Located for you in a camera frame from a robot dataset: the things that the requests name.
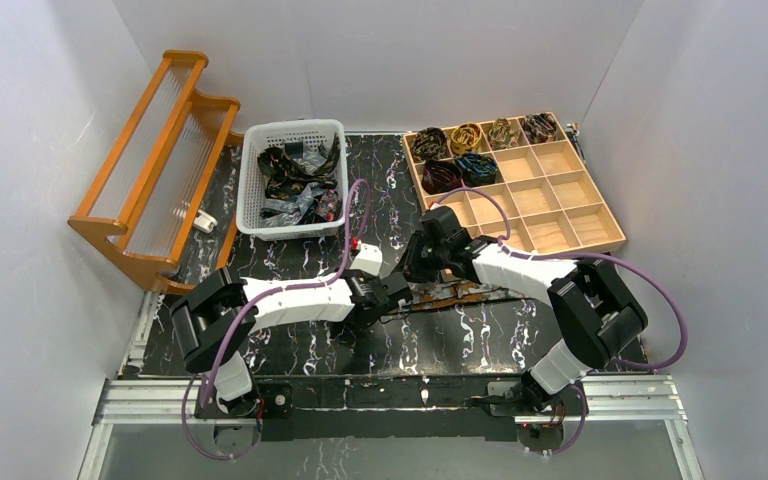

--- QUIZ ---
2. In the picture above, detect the dark red purple tie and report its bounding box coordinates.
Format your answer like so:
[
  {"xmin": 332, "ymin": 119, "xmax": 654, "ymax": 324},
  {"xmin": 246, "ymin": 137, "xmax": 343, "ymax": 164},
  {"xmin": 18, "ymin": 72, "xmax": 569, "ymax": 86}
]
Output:
[{"xmin": 313, "ymin": 189, "xmax": 342, "ymax": 223}]

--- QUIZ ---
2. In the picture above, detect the rolled dark brown tie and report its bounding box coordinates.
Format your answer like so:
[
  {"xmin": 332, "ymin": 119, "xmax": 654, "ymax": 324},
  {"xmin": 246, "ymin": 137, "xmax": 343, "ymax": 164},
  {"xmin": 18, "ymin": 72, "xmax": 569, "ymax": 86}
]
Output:
[{"xmin": 411, "ymin": 127, "xmax": 450, "ymax": 163}]

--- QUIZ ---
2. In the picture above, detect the rolled dark striped tie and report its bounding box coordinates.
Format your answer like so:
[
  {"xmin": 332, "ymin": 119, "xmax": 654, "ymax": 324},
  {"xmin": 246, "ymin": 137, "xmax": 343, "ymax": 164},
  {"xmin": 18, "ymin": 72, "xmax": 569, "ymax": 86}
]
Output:
[{"xmin": 521, "ymin": 112, "xmax": 558, "ymax": 144}]

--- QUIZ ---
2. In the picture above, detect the rolled yellow tie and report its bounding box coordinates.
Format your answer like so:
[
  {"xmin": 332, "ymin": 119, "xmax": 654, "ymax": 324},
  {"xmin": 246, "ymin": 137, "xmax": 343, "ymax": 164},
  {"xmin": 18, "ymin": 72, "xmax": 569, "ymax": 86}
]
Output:
[{"xmin": 449, "ymin": 122, "xmax": 483, "ymax": 156}]

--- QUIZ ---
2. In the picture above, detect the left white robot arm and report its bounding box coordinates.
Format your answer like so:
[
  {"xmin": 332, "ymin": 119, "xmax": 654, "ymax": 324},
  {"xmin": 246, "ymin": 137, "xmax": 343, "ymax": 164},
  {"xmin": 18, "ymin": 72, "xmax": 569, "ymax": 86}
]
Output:
[{"xmin": 169, "ymin": 245, "xmax": 413, "ymax": 413}]

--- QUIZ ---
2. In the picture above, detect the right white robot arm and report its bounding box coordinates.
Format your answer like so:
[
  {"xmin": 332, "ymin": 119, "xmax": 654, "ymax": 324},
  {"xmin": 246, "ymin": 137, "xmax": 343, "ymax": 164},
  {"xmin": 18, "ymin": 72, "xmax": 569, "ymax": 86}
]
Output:
[{"xmin": 395, "ymin": 206, "xmax": 648, "ymax": 412}]

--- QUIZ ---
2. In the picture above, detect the small white clip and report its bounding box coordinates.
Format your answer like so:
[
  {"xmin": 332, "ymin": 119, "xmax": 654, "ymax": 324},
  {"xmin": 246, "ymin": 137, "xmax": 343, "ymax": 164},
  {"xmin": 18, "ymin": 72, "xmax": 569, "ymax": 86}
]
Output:
[{"xmin": 193, "ymin": 209, "xmax": 218, "ymax": 234}]

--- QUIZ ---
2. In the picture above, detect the white plastic basket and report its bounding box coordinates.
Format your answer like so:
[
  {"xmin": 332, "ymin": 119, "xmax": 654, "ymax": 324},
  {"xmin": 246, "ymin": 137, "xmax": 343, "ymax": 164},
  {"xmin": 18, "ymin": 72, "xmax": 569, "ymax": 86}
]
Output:
[{"xmin": 236, "ymin": 119, "xmax": 349, "ymax": 241}]

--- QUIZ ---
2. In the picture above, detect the rolled blue black tie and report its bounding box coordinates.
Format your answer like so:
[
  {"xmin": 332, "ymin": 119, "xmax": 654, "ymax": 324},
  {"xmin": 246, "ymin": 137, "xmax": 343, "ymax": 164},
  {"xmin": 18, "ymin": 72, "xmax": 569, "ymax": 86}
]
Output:
[{"xmin": 453, "ymin": 152, "xmax": 499, "ymax": 187}]

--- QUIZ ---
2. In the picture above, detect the orange grey patterned tie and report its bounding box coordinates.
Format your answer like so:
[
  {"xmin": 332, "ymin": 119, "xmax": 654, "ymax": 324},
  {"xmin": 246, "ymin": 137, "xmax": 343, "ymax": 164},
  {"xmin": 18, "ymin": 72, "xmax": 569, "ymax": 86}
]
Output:
[{"xmin": 389, "ymin": 281, "xmax": 528, "ymax": 314}]

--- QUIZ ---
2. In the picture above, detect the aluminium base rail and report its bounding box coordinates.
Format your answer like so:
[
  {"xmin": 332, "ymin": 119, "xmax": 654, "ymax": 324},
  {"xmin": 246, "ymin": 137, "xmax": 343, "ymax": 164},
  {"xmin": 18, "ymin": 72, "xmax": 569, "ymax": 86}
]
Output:
[{"xmin": 79, "ymin": 373, "xmax": 702, "ymax": 479}]

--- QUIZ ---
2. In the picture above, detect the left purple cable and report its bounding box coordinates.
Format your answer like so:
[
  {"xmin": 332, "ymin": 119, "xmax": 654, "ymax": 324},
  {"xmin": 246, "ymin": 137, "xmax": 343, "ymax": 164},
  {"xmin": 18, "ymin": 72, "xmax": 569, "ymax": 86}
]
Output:
[{"xmin": 180, "ymin": 178, "xmax": 372, "ymax": 463}]

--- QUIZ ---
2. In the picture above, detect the wooden compartment tray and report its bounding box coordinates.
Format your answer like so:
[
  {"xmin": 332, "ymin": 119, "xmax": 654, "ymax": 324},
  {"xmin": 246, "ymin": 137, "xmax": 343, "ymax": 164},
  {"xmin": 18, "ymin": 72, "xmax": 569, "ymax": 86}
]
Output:
[{"xmin": 402, "ymin": 112, "xmax": 626, "ymax": 254}]

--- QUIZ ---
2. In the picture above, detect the orange wooden rack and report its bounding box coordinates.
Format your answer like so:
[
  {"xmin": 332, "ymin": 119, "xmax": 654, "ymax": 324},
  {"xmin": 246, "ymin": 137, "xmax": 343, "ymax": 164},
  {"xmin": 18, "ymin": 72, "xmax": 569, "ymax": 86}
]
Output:
[{"xmin": 68, "ymin": 50, "xmax": 243, "ymax": 295}]

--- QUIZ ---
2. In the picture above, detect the rolled dark red tie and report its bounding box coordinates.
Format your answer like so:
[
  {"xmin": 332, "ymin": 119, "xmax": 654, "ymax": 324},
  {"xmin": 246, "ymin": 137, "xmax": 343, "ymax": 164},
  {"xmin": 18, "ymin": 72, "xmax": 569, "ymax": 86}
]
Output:
[{"xmin": 420, "ymin": 160, "xmax": 463, "ymax": 195}]

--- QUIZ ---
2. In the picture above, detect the grey blue tie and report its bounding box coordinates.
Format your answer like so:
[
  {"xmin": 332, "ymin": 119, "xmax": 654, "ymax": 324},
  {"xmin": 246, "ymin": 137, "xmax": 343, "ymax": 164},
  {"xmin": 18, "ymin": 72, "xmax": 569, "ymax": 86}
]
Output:
[{"xmin": 260, "ymin": 152, "xmax": 326, "ymax": 227}]

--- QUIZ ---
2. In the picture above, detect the dark camouflage tie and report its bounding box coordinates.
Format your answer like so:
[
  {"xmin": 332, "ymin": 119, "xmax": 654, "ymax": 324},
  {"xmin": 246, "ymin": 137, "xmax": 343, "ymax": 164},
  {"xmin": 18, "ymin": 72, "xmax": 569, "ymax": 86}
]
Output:
[{"xmin": 256, "ymin": 134, "xmax": 342, "ymax": 200}]

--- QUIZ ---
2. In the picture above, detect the rolled brown multicolour tie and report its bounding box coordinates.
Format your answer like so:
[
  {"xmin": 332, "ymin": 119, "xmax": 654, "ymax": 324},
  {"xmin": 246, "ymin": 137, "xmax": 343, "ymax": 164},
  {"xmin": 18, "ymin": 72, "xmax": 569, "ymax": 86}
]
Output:
[{"xmin": 487, "ymin": 118, "xmax": 519, "ymax": 150}]

